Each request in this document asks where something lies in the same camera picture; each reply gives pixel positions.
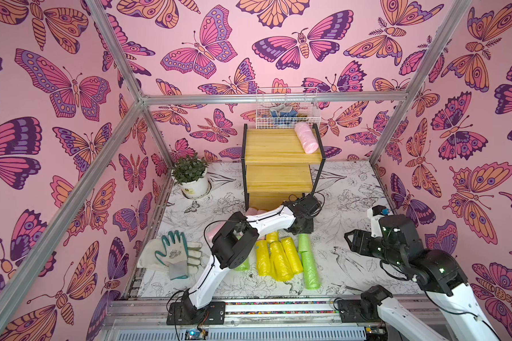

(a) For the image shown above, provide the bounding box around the yellow roll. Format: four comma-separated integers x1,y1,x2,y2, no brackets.
255,240,272,276
280,237,304,274
265,232,279,244
270,242,294,282

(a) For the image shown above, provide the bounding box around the green roll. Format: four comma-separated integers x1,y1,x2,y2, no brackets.
234,259,250,271
298,234,311,254
301,251,321,290

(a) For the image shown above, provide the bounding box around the pink roll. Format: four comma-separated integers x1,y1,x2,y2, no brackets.
246,207,266,216
294,122,319,154
206,222,223,243

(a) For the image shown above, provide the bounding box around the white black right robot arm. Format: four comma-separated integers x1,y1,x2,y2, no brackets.
334,206,499,340

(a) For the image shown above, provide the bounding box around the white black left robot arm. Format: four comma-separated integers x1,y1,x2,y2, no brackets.
167,195,322,326

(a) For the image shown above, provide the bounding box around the wooden three-tier shelf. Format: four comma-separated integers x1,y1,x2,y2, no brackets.
241,125,327,211

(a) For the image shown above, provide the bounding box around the potted green plant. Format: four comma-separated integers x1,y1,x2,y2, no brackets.
172,153,210,200

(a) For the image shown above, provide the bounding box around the white green work glove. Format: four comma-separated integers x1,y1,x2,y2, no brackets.
137,230,203,280

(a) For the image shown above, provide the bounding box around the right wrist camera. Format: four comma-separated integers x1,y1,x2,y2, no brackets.
367,205,390,238

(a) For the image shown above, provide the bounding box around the white wire basket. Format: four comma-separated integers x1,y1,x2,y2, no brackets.
254,92,321,129

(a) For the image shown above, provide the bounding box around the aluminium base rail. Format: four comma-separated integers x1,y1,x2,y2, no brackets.
97,293,462,341

